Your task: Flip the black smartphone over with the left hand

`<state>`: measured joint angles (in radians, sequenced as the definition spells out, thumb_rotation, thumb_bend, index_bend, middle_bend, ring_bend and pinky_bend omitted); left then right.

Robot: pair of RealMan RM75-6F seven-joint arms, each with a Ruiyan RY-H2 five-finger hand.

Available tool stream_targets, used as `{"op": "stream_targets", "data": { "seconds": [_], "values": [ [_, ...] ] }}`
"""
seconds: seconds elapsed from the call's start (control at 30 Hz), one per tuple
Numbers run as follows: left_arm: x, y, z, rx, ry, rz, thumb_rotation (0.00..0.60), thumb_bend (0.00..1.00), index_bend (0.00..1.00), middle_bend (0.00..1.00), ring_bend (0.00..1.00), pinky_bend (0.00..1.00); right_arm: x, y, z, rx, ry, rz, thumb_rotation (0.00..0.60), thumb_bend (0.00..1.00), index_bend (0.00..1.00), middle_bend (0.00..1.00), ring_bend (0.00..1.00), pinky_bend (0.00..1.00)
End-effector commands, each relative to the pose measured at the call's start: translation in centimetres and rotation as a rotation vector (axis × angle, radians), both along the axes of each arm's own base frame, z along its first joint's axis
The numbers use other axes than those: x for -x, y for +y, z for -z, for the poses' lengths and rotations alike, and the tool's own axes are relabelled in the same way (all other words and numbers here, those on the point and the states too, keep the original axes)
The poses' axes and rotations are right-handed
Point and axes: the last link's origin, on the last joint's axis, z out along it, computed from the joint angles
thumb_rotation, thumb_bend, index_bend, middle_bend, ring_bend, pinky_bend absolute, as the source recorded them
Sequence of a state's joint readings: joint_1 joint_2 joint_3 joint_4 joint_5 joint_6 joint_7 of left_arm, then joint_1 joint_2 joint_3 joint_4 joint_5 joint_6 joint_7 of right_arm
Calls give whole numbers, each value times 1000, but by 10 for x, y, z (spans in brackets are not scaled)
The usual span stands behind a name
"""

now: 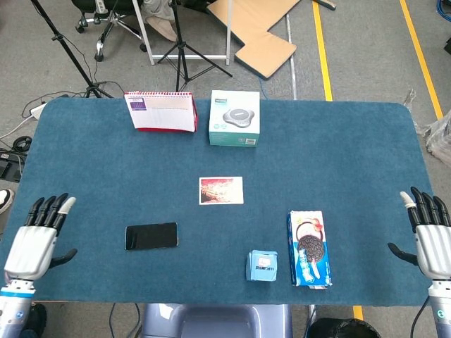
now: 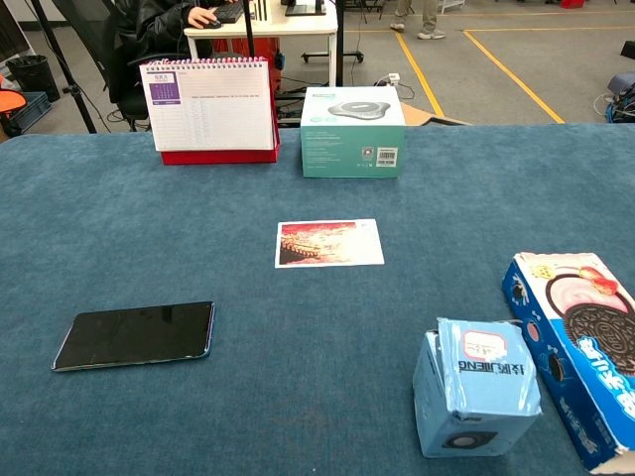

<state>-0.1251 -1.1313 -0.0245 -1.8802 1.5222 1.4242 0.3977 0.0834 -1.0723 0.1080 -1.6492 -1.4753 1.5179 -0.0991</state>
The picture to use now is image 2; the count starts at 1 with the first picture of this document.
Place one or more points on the smartphone black screen blue back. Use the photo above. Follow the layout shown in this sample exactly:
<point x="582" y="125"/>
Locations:
<point x="134" y="334"/>

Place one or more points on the white-bordered red photo postcard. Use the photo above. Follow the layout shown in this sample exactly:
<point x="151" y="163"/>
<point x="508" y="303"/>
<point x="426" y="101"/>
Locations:
<point x="322" y="243"/>

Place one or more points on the blue table cloth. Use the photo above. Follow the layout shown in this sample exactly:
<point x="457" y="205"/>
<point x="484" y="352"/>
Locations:
<point x="297" y="322"/>

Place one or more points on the teal white speakerphone box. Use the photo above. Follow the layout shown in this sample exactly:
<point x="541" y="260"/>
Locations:
<point x="347" y="149"/>

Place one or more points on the brown cardboard sheet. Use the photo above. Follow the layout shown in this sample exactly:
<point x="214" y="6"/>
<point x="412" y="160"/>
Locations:
<point x="421" y="115"/>

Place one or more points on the spiral desk calendar red base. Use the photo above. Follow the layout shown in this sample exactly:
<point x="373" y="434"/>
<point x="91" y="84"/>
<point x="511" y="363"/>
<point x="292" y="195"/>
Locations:
<point x="213" y="109"/>

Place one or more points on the white power strip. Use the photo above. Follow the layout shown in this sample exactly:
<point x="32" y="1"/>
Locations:
<point x="392" y="78"/>

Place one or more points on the black pole on wheeled base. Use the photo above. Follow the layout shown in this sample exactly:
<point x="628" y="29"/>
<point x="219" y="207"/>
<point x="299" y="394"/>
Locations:
<point x="340" y="44"/>

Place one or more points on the red box under desk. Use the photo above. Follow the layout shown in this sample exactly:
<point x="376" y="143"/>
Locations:
<point x="263" y="49"/>

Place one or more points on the white desk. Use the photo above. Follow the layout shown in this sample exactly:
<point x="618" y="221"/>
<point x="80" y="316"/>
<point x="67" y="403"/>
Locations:
<point x="283" y="27"/>

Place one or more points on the light blue small carton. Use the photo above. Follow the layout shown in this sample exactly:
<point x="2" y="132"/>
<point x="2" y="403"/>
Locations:
<point x="476" y="387"/>

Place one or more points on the thin black upright pole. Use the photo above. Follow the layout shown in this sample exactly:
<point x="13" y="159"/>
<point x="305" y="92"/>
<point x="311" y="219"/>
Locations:
<point x="249" y="30"/>

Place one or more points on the black monitor base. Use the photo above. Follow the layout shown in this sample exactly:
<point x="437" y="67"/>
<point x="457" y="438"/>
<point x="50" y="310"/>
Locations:
<point x="305" y="10"/>

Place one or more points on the black office chair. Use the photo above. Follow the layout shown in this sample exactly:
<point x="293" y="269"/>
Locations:
<point x="131" y="101"/>

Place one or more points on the black computer mouse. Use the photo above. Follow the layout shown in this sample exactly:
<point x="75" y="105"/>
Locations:
<point x="214" y="24"/>

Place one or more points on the black keyboard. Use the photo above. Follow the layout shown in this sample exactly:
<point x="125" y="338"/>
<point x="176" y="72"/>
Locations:
<point x="229" y="12"/>

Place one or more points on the standing person legs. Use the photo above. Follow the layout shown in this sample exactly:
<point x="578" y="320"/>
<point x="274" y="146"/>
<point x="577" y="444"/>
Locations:
<point x="429" y="20"/>

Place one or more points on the seated person in black jacket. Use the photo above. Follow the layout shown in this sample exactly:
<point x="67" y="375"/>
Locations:
<point x="149" y="25"/>

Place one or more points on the blue Oreo cookie box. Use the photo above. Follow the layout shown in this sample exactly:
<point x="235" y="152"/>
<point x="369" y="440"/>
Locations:
<point x="585" y="327"/>

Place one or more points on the blue plastic crate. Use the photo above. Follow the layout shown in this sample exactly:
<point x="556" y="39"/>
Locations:
<point x="32" y="109"/>

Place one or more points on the black tripod stand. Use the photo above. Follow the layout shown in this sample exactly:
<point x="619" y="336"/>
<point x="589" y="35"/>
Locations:
<point x="54" y="49"/>

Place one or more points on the black trash bin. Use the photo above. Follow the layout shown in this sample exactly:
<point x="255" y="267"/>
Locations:
<point x="34" y="74"/>

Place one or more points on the orange object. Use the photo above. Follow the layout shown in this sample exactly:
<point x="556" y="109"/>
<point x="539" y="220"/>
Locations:
<point x="11" y="99"/>

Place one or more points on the grey blue bag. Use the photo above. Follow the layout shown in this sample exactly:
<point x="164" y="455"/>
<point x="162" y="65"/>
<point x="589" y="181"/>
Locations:
<point x="624" y="82"/>

